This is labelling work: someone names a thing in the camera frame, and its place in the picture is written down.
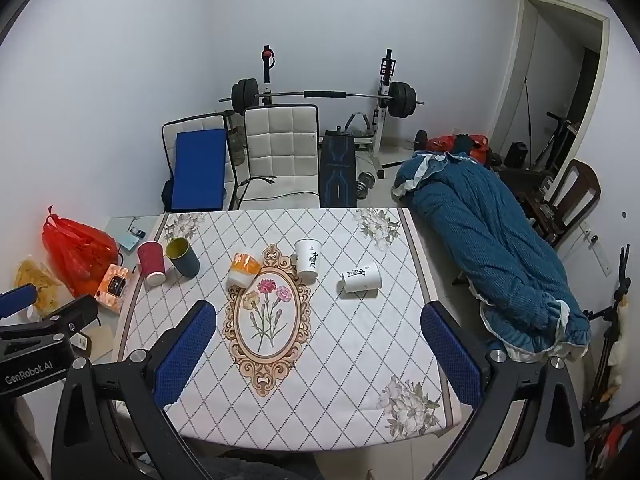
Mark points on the red plastic bag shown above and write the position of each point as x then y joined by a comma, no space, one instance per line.
75,252

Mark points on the dumbbell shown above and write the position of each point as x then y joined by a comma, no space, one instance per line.
366,182

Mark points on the tan paper sheet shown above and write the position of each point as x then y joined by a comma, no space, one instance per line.
102,342

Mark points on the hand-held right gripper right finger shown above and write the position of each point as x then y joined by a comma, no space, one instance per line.
450,357

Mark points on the yellow plastic bag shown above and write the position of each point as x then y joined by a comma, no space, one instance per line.
37,285

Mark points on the black weight bench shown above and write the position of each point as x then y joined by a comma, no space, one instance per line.
338,170

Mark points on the white padded chair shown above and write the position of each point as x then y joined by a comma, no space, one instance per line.
282,150
200,122

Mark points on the floral diamond pattern tablecloth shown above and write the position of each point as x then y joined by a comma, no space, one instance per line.
345,350

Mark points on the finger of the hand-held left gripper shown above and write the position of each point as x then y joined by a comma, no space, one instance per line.
15,300
70,315

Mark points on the orange and white paper cup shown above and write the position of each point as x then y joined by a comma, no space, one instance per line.
244,271

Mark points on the white paper cup black print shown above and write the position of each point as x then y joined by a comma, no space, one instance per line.
362,280
308,259

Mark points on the blue cushion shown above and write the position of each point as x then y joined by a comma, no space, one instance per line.
198,170

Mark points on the barbell with black plates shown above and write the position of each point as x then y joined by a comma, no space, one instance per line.
320,93

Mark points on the light blue packet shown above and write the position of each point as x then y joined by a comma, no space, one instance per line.
129,241

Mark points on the orange tissue box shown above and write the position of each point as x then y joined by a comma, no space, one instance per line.
112,287

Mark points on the black kick scooter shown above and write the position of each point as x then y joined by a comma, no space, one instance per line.
555,135

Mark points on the black tripod stand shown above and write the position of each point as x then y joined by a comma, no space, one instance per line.
617,305

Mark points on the teal quilted blanket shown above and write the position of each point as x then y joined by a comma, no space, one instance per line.
480,240

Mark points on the dark blue cup yellow inside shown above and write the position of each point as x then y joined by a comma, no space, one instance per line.
184,259

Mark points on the red paper cup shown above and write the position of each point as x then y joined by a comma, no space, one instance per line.
151,262

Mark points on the dark wooden chair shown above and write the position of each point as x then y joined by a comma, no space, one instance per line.
575,192

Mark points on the black cylinder speaker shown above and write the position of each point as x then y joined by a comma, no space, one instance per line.
517,155

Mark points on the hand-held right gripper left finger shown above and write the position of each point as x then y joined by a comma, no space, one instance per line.
185,355

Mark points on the white barbell rack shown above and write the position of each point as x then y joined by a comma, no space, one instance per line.
382,115

